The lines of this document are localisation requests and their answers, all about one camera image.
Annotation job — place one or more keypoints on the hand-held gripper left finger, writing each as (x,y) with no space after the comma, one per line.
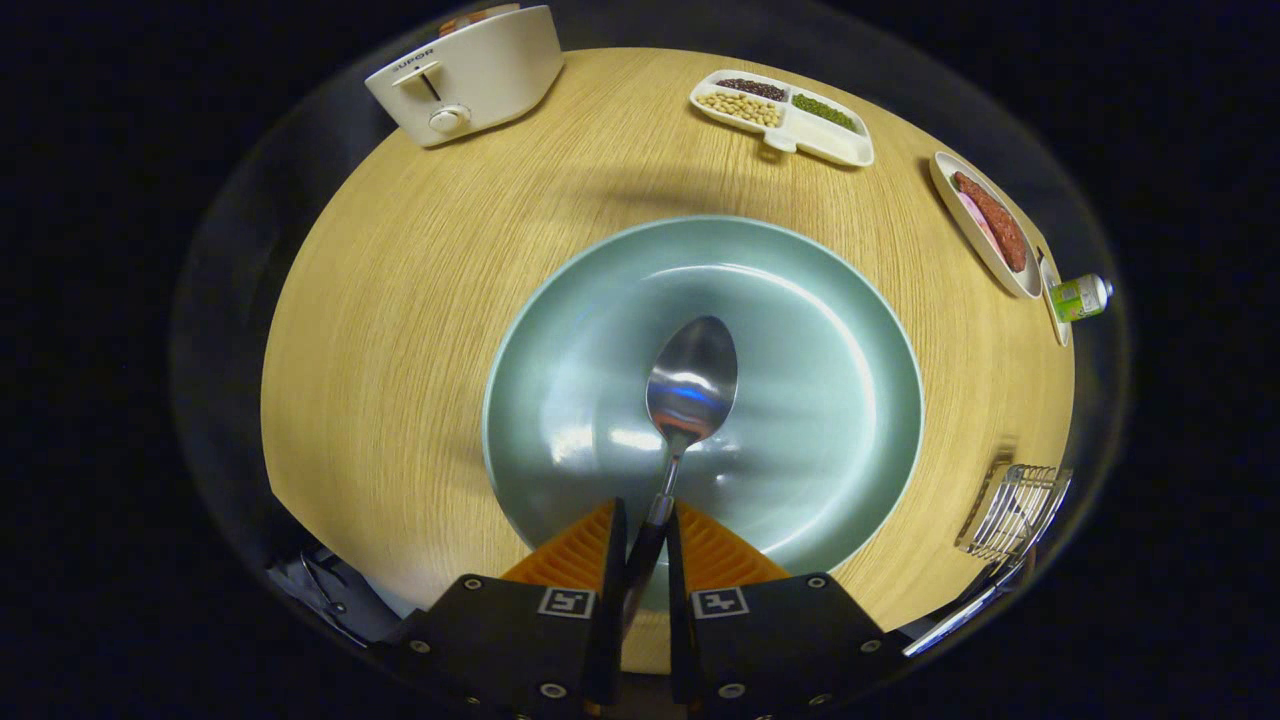
(520,640)

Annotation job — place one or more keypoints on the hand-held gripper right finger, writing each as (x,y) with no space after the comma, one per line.
(770,640)

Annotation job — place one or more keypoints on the light blue plate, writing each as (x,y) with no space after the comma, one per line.
(800,400)

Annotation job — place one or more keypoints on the small white saucer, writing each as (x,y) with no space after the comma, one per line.
(1052,310)

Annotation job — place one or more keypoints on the green label metal bottle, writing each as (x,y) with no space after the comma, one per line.
(1078,298)

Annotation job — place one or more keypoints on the plate of sliced meat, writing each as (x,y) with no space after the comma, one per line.
(990,225)

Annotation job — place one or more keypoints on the white divided snack tray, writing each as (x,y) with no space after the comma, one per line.
(790,115)

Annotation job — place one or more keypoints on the white toaster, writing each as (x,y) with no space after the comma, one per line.
(490,80)

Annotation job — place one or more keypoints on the toasted bread slices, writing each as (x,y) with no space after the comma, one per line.
(478,16)

